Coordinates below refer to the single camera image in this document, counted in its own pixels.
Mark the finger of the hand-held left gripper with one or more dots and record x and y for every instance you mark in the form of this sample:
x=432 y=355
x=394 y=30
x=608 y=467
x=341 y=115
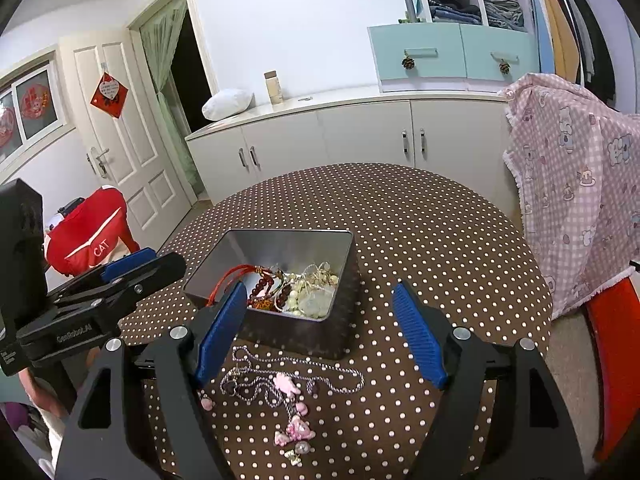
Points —
x=160 y=270
x=127 y=264

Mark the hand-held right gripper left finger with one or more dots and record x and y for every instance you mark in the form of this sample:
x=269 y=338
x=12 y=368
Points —
x=220 y=330

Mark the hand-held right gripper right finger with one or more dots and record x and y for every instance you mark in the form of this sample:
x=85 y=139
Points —
x=417 y=332

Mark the orange bead charm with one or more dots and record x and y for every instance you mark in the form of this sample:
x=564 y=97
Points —
x=260 y=305

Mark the grey metal tin box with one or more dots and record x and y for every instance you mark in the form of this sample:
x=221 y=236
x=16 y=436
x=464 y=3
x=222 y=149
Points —
x=310 y=335

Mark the person's left hand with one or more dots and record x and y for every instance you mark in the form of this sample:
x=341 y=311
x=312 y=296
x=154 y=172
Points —
x=40 y=390

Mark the brown polka dot tablecloth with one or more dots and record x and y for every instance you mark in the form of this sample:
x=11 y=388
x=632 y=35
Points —
x=425 y=240

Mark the white panel door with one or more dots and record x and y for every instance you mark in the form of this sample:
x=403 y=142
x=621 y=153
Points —
x=135 y=170

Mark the window with red decoration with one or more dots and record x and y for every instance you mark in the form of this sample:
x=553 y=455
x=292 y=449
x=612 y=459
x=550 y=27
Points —
x=35 y=105

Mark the red diamond door decoration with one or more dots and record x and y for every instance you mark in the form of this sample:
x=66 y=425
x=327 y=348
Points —
x=110 y=95

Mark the white plastic bag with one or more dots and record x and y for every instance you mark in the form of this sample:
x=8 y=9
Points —
x=226 y=105

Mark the red chair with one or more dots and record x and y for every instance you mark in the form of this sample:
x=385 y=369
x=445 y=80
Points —
x=617 y=360

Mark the green curtain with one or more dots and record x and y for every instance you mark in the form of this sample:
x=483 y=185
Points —
x=167 y=60

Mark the white sideboard cabinet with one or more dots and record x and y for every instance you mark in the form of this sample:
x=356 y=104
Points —
x=350 y=135

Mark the wooden bottle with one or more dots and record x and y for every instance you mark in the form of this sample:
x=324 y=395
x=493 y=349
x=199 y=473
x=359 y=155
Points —
x=273 y=89

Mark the pink printed blanket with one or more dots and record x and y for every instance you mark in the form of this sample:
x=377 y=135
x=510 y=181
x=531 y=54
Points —
x=575 y=185

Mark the teal drawer unit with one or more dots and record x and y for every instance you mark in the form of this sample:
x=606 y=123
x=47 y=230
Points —
x=450 y=45

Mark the folded jeans stack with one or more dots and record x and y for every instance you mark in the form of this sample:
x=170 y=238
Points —
x=452 y=12

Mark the grey folded clothes stack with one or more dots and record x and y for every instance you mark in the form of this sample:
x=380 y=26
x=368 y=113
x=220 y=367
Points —
x=502 y=15

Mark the row of hanging clothes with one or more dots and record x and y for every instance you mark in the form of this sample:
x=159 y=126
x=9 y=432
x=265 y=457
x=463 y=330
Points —
x=565 y=30

